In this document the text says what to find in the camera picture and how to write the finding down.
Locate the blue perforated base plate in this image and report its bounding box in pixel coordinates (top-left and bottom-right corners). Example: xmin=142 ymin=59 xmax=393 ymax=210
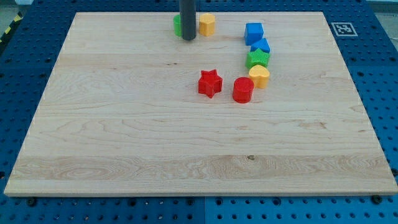
xmin=1 ymin=0 xmax=397 ymax=223

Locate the red cylinder block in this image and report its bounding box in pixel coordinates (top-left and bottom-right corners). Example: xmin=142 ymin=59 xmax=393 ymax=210
xmin=233 ymin=77 xmax=254 ymax=103

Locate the wooden board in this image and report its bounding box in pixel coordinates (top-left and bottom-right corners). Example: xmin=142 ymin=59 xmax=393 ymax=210
xmin=4 ymin=12 xmax=397 ymax=197

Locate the blue cube block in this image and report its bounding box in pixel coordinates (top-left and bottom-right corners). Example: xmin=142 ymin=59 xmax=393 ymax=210
xmin=244 ymin=22 xmax=264 ymax=45

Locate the red star block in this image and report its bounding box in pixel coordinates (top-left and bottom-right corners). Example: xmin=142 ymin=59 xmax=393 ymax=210
xmin=198 ymin=69 xmax=223 ymax=98

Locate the green star block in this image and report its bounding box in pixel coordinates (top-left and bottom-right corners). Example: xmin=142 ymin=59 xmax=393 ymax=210
xmin=245 ymin=49 xmax=271 ymax=69

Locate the yellow hexagon block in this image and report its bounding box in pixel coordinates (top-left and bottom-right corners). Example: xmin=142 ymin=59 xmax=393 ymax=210
xmin=199 ymin=13 xmax=215 ymax=36

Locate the green cylinder block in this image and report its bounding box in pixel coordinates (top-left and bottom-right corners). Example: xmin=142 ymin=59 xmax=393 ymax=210
xmin=173 ymin=14 xmax=182 ymax=37

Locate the white fiducial marker tag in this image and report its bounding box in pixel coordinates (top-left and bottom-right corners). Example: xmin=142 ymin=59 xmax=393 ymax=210
xmin=331 ymin=22 xmax=358 ymax=37

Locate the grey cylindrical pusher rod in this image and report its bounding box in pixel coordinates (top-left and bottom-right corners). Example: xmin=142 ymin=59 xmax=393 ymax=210
xmin=179 ymin=0 xmax=197 ymax=41

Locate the yellow heart block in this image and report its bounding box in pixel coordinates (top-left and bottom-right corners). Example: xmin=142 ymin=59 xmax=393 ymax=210
xmin=249 ymin=65 xmax=270 ymax=88

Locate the blue pentagon block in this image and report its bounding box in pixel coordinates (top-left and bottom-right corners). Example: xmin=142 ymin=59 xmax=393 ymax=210
xmin=250 ymin=38 xmax=271 ymax=53

